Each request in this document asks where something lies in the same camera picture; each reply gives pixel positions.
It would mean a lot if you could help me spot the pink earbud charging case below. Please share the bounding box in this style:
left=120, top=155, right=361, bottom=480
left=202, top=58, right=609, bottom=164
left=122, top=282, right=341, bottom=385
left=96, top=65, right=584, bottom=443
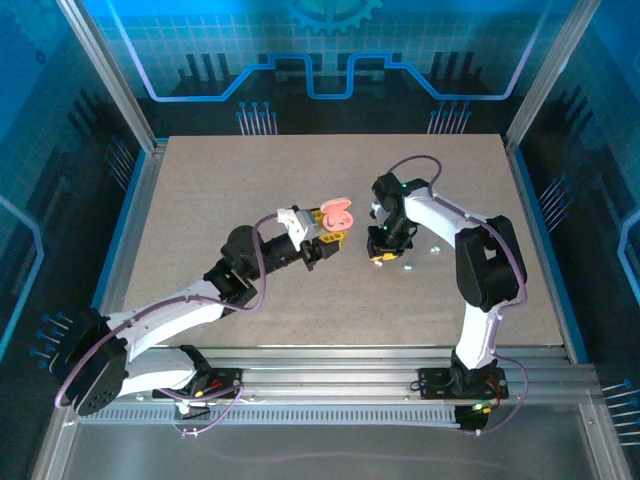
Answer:
left=319, top=197, right=356, bottom=232

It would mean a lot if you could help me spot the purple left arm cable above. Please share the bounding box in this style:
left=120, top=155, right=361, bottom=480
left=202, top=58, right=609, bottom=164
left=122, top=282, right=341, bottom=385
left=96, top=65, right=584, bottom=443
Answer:
left=53, top=212, right=281, bottom=439

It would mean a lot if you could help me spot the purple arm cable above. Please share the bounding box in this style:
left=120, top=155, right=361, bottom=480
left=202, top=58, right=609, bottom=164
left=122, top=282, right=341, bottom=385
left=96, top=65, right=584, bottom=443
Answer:
left=389, top=155, right=531, bottom=437
left=53, top=212, right=281, bottom=439

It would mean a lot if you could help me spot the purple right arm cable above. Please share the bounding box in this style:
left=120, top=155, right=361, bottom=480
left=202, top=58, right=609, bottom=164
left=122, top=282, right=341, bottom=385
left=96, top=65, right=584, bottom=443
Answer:
left=389, top=155, right=531, bottom=437

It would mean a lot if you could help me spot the aluminium table side rail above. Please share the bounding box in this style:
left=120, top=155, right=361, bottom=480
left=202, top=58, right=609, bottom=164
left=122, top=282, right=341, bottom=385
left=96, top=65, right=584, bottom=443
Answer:
left=92, top=138, right=169, bottom=314
left=502, top=137, right=576, bottom=361

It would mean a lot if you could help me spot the aluminium front mounting rail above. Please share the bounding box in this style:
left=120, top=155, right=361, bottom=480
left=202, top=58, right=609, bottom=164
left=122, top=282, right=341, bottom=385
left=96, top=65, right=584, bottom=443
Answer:
left=134, top=343, right=601, bottom=409

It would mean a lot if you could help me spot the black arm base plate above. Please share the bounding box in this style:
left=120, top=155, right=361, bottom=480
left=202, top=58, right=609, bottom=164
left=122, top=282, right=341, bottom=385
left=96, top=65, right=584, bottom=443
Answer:
left=151, top=367, right=246, bottom=401
left=418, top=367, right=509, bottom=401

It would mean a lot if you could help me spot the grey slotted cable duct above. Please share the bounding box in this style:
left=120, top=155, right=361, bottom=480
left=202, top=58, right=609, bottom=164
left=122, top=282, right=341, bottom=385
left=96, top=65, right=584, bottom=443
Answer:
left=78, top=405, right=461, bottom=427

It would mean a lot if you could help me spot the aluminium frame post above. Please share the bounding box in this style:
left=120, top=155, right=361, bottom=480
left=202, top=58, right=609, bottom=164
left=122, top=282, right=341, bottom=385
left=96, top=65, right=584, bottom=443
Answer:
left=503, top=0, right=595, bottom=154
left=55, top=0, right=157, bottom=154

